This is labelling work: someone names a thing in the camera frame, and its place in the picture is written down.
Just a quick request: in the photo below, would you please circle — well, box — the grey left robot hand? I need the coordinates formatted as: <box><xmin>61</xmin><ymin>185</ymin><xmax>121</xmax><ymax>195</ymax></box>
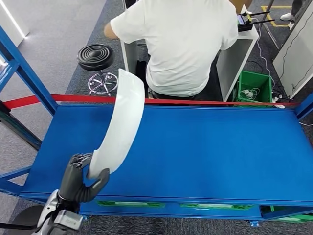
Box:
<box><xmin>58</xmin><ymin>153</ymin><xmax>110</xmax><ymax>205</ymax></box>

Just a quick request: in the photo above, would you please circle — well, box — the white curved body panel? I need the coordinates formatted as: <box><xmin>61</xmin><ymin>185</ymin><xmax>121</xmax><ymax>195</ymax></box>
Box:
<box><xmin>87</xmin><ymin>69</ymin><xmax>145</xmax><ymax>181</ymax></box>

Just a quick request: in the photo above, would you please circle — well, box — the blue metal shelf rack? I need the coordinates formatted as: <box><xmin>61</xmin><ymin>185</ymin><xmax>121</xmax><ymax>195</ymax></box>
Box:
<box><xmin>0</xmin><ymin>25</ymin><xmax>313</xmax><ymax>228</ymax></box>

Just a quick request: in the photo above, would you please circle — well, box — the red barrier belt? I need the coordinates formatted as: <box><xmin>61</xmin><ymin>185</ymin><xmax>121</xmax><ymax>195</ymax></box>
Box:
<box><xmin>3</xmin><ymin>94</ymin><xmax>300</xmax><ymax>110</ymax></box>

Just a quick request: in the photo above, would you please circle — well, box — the black round stool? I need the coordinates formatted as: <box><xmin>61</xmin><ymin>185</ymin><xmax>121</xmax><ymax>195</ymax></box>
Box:
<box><xmin>76</xmin><ymin>44</ymin><xmax>119</xmax><ymax>97</ymax></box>

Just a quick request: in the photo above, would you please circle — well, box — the white desk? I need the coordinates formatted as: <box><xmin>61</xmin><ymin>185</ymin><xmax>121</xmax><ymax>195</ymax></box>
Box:
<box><xmin>121</xmin><ymin>4</ymin><xmax>260</xmax><ymax>102</ymax></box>

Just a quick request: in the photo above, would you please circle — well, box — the black remote controller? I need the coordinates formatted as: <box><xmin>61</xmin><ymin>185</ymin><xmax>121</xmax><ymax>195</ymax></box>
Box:
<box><xmin>237</xmin><ymin>10</ymin><xmax>276</xmax><ymax>32</ymax></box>

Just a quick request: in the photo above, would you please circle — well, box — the white power strip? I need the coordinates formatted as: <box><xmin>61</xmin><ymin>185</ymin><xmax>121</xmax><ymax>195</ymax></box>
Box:
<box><xmin>272</xmin><ymin>95</ymin><xmax>286</xmax><ymax>109</ymax></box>

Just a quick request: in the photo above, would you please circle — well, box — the white board panel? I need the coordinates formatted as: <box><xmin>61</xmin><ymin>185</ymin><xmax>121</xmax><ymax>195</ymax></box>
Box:
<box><xmin>272</xmin><ymin>0</ymin><xmax>313</xmax><ymax>99</ymax></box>

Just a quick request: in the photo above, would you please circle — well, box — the yellow floor tape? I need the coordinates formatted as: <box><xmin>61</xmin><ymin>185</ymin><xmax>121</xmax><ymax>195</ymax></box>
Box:
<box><xmin>260</xmin><ymin>4</ymin><xmax>293</xmax><ymax>28</ymax></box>

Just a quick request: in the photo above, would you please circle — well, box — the person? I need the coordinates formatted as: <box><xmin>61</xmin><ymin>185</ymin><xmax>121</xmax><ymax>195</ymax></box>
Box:
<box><xmin>280</xmin><ymin>0</ymin><xmax>305</xmax><ymax>30</ymax></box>

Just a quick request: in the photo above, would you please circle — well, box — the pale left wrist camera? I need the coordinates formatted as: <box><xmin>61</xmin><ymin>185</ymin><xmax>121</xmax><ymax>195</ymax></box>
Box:
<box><xmin>52</xmin><ymin>210</ymin><xmax>84</xmax><ymax>235</ymax></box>

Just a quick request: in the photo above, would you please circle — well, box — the white charger with cable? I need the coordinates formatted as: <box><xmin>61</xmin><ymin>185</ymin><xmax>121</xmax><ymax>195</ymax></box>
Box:
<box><xmin>241</xmin><ymin>88</ymin><xmax>260</xmax><ymax>100</ymax></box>

